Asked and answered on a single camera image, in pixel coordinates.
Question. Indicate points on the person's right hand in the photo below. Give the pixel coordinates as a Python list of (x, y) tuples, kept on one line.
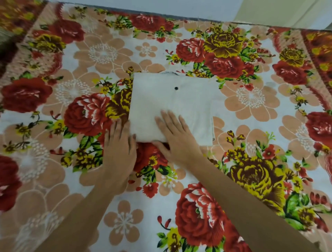
[(179, 145)]

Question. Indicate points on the person's left hand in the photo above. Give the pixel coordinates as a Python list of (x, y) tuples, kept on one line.
[(118, 155)]

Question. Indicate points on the person's right middle finger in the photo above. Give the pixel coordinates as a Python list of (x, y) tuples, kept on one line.
[(167, 121)]

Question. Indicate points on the person's right little finger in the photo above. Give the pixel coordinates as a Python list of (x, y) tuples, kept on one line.
[(184, 124)]

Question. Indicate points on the person's right thumb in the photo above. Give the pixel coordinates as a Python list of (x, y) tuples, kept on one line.
[(161, 148)]

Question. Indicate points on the person's left thumb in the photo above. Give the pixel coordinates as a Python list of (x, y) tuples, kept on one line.
[(133, 143)]

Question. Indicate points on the white garment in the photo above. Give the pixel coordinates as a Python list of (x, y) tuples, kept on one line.
[(173, 103)]

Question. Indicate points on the person's right forearm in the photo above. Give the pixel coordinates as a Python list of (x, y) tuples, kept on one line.
[(249, 207)]

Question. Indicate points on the person's left forearm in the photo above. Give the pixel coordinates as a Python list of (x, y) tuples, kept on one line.
[(77, 218)]

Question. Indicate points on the floral bed sheet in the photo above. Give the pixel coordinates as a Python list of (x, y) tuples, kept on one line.
[(233, 129)]

